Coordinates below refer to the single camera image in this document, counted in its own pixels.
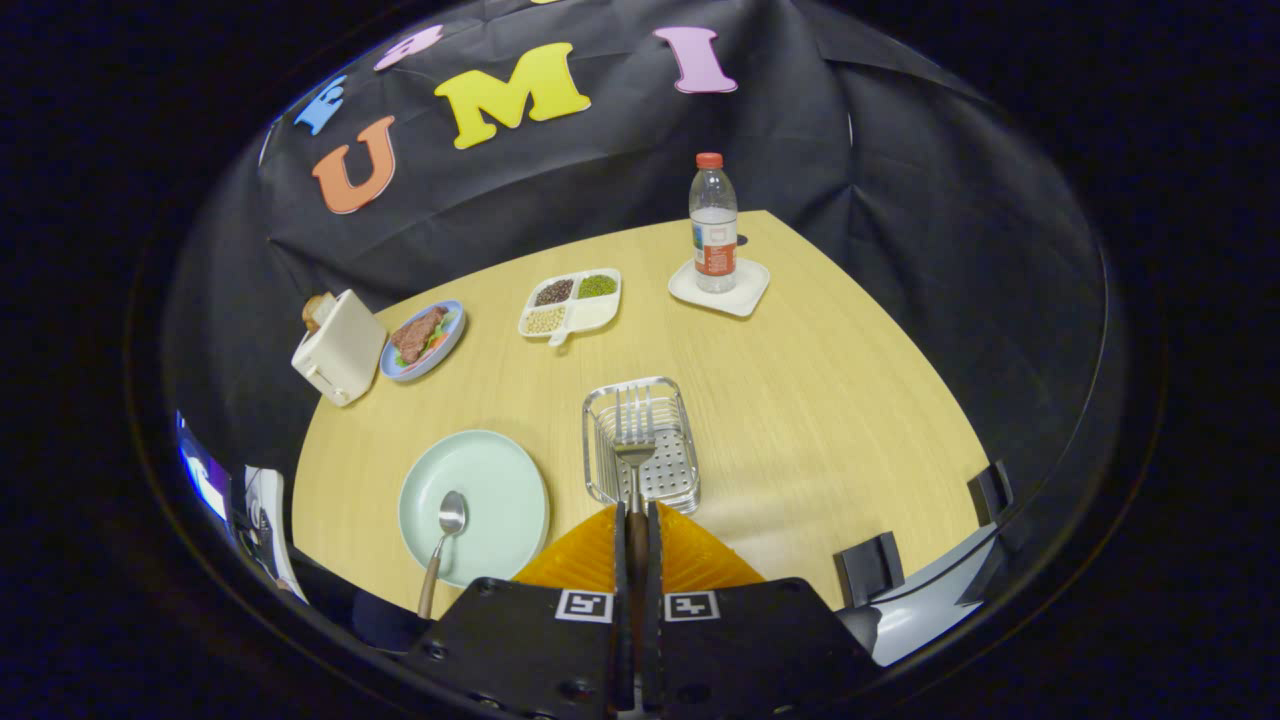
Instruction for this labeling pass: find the white divided dish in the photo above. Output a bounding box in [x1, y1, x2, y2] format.
[517, 268, 623, 347]

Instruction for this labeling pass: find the blue plate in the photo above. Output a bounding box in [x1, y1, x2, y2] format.
[380, 300, 467, 383]

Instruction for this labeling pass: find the computer monitor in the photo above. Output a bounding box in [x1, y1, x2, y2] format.
[178, 412, 233, 523]

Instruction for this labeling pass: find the pale green plate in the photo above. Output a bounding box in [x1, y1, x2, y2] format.
[398, 430, 551, 589]

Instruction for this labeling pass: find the wooden handle metal spoon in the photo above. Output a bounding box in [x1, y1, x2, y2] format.
[417, 490, 468, 620]

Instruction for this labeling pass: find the metal wire basket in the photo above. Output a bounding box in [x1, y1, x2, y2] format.
[583, 377, 701, 515]

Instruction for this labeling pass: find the brown steak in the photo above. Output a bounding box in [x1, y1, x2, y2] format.
[390, 306, 451, 364]

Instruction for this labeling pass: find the cream toaster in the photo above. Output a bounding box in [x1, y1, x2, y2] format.
[291, 290, 388, 408]

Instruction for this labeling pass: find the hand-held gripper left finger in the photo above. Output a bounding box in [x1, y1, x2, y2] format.
[405, 500, 631, 720]

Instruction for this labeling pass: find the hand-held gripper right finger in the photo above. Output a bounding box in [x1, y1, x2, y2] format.
[647, 500, 883, 720]

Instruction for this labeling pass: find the clear water bottle red cap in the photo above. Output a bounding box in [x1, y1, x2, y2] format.
[689, 152, 740, 294]

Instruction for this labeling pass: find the white side table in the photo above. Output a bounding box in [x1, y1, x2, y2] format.
[240, 465, 309, 604]

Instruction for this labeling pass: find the wooden handle metal fork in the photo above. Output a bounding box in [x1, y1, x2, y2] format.
[612, 385, 658, 701]

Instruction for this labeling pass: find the white square coaster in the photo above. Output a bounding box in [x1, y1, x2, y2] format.
[668, 257, 771, 319]

